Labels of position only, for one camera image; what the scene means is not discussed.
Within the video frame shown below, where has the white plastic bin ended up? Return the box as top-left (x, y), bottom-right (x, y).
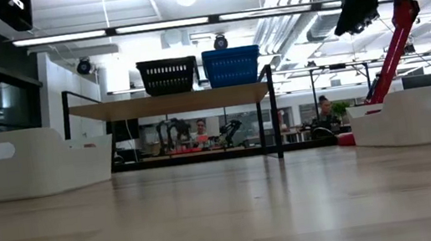
top-left (344, 85), bottom-right (431, 157)
top-left (0, 117), bottom-right (120, 204)

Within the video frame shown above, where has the green potted plant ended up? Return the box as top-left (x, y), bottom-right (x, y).
top-left (330, 99), bottom-right (353, 120)

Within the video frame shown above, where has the person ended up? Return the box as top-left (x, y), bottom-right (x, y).
top-left (192, 116), bottom-right (211, 145)
top-left (313, 92), bottom-right (343, 139)

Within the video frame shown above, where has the black monitor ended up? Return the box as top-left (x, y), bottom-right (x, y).
top-left (400, 73), bottom-right (431, 90)

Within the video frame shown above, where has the black ceiling spotlight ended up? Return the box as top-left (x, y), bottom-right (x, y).
top-left (74, 56), bottom-right (94, 76)
top-left (211, 33), bottom-right (230, 52)

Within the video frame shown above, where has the overhead light bar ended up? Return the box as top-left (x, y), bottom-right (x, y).
top-left (11, 0), bottom-right (408, 56)

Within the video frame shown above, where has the black background screen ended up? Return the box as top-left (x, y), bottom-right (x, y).
top-left (109, 117), bottom-right (142, 143)

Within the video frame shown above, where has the black metal rack frame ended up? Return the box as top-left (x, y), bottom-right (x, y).
top-left (308, 59), bottom-right (376, 115)

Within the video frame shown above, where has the black rig frame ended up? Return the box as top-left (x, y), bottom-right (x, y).
top-left (111, 132), bottom-right (338, 177)

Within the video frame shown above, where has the wooden shelf with black frame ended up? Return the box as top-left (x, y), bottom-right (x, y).
top-left (58, 61), bottom-right (286, 189)

